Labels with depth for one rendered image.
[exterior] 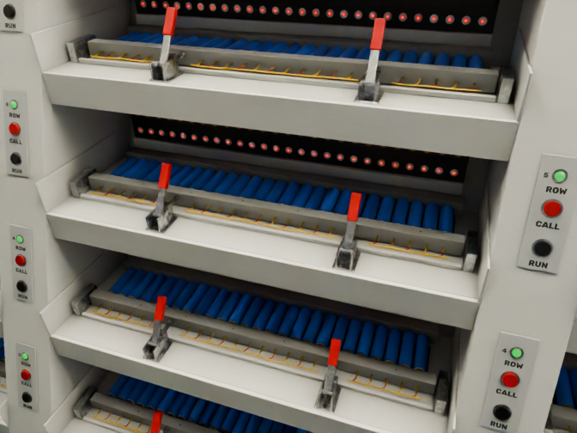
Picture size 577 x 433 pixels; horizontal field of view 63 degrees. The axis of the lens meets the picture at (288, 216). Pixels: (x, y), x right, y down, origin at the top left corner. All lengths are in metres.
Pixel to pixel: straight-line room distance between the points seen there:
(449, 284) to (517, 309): 0.08
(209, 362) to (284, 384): 0.12
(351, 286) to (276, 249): 0.11
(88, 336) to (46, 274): 0.12
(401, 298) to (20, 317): 0.60
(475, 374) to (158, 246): 0.43
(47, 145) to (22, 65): 0.11
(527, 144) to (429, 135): 0.10
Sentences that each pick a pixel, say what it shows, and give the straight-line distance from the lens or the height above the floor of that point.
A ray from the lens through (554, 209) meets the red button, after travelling 0.55.
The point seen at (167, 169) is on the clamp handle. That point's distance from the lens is 0.67.
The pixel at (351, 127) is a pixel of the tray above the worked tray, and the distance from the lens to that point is 0.56.
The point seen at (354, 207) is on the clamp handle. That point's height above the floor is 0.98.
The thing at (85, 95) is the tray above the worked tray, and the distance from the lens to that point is 0.72.
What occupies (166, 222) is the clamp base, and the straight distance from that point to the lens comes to 0.68.
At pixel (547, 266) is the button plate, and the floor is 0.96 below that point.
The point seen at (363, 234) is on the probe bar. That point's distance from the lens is 0.63.
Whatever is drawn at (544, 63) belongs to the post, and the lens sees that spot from 0.55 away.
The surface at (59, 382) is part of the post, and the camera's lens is 0.92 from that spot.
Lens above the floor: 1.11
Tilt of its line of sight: 14 degrees down
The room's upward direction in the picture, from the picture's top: 6 degrees clockwise
